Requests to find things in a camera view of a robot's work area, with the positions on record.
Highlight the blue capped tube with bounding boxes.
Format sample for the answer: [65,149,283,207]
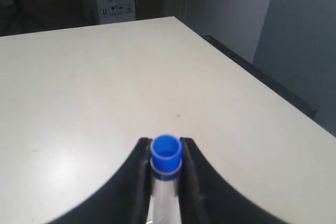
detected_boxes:
[150,134,183,223]

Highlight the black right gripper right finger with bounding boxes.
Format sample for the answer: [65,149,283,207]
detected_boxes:
[179,137,284,223]

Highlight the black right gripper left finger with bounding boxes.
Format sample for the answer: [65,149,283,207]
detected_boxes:
[51,137,152,223]

